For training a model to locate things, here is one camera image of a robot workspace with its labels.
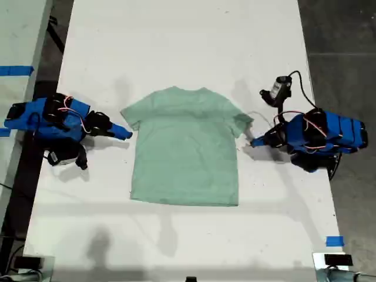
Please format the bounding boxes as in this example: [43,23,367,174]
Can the pale green T-shirt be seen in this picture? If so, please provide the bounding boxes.
[119,85,255,207]

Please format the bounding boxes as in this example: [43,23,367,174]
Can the small black box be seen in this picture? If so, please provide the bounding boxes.
[14,256,42,270]
[324,254,353,267]

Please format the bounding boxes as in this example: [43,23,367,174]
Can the black camera stalk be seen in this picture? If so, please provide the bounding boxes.
[274,101,288,125]
[69,144,89,170]

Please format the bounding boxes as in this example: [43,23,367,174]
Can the thin black floor cable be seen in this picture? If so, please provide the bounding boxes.
[0,182,18,194]

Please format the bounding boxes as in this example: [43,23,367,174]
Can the pale side table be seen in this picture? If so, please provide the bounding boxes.
[0,0,53,227]

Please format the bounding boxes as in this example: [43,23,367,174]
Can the long blue tape strip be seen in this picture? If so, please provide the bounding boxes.
[0,66,35,76]

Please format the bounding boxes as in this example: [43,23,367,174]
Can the black table clamp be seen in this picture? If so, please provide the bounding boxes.
[327,151,344,180]

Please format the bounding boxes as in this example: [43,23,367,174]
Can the black metal bar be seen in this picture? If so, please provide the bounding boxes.
[46,16,66,53]

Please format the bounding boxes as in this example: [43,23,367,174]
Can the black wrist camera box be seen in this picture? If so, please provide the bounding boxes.
[46,150,71,167]
[259,75,293,106]

